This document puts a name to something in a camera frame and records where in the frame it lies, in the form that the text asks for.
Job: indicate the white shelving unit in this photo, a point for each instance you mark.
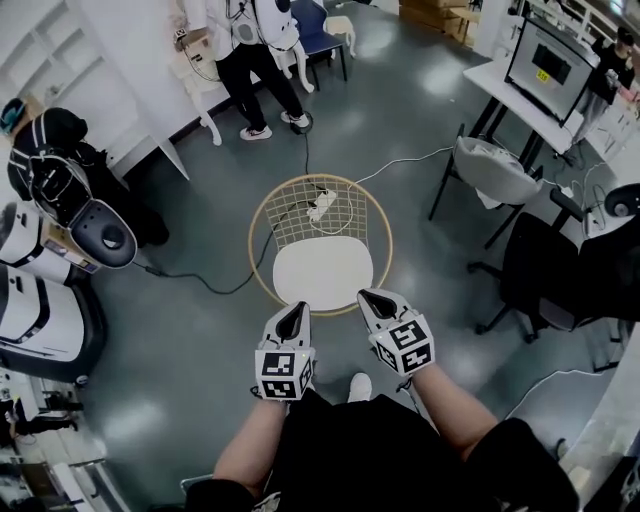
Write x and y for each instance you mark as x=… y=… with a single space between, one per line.
x=100 y=75

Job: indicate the gray fabric chair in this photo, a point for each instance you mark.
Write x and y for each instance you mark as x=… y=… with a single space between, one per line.
x=495 y=175

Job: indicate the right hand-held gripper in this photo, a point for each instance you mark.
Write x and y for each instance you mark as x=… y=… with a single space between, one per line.
x=405 y=345

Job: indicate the white cushion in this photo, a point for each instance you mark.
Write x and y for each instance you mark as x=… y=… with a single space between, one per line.
x=322 y=270

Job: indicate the person's right forearm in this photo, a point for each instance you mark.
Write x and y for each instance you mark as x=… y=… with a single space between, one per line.
x=455 y=410

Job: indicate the printed cardboard box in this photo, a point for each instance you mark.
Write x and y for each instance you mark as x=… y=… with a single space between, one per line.
x=60 y=245

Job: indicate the black framed monitor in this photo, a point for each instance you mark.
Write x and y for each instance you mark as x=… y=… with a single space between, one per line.
x=550 y=65

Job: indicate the white power strip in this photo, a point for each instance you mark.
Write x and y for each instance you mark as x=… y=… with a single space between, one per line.
x=321 y=204

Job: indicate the person's right white shoe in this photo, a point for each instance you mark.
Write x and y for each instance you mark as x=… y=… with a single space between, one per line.
x=360 y=387

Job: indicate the white rounded device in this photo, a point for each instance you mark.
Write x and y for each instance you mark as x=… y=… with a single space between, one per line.
x=595 y=225

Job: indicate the blue chair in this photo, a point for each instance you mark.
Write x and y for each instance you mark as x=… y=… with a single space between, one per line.
x=320 y=40

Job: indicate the white ornate table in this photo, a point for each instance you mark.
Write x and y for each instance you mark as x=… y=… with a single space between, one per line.
x=210 y=125

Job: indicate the stack of cardboard boxes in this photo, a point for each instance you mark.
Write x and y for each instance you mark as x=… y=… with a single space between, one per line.
x=440 y=20

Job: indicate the person's black clothing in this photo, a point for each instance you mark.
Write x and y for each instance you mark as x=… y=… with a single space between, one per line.
x=360 y=450

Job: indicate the white ornate stool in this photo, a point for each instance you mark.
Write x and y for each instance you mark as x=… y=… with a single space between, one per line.
x=340 y=24

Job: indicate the person's left forearm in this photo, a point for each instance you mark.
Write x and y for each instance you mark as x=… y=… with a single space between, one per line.
x=245 y=450

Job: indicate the white desk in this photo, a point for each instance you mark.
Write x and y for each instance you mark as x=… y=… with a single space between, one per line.
x=490 y=80

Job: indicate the white and black robot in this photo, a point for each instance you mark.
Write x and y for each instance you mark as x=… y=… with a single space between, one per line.
x=30 y=310
x=20 y=240

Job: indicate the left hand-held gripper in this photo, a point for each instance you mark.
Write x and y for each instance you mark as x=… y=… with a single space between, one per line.
x=282 y=372

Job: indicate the black office chair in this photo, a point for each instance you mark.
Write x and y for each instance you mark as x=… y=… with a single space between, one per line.
x=540 y=270

